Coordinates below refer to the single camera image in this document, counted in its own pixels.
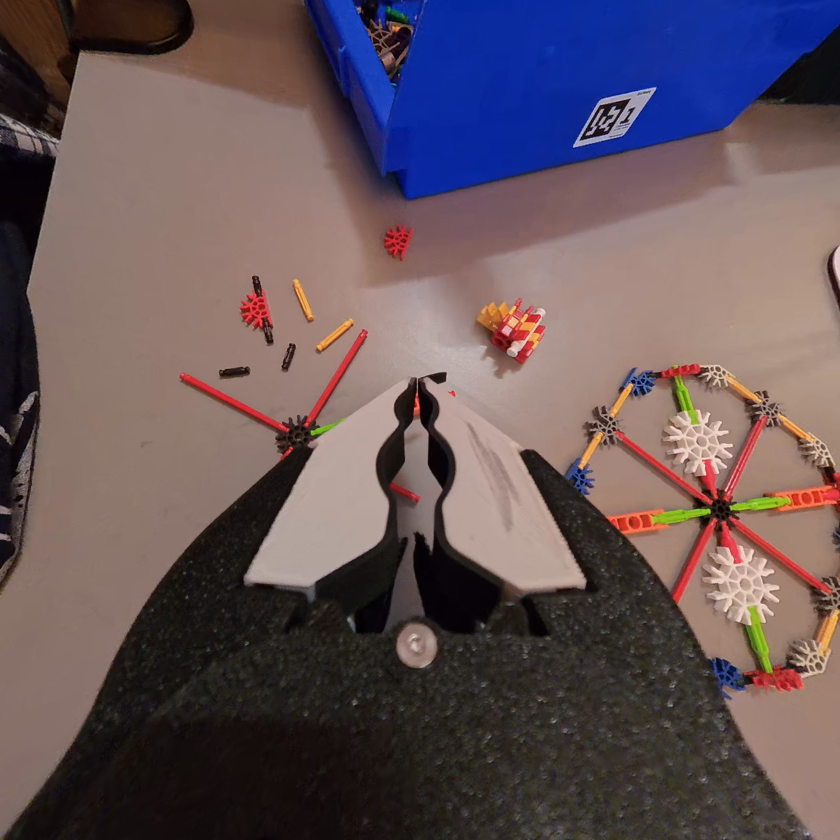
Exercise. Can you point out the pile of colourful toy parts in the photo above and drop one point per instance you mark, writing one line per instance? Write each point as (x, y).
(387, 39)

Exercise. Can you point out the blue plastic bin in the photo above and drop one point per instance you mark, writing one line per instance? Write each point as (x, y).
(492, 98)

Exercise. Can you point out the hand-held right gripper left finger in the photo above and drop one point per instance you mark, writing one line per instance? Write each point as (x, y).
(315, 518)

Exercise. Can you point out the person's dark printed shirt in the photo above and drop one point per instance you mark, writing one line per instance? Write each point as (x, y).
(16, 394)

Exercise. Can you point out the stack of red yellow connectors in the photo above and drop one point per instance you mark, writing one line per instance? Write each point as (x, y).
(515, 331)

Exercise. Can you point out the red fan connector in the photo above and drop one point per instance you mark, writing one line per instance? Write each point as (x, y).
(397, 241)
(256, 310)

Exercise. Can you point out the black chair base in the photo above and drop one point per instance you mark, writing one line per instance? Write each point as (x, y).
(144, 33)

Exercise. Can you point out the short yellow rod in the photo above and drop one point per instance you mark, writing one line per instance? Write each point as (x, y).
(302, 300)
(335, 334)

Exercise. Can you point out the black hub connector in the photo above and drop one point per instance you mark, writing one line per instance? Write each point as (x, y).
(296, 434)

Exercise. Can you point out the black printed box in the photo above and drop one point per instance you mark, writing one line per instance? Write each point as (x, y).
(807, 65)

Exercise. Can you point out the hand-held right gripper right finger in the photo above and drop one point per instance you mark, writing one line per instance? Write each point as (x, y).
(518, 525)

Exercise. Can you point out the colourful toy wheel model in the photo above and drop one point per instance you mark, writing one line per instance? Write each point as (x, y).
(697, 443)

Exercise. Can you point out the green rod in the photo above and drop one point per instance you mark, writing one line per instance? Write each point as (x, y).
(328, 428)

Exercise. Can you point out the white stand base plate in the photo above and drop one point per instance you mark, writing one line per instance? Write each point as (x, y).
(835, 275)

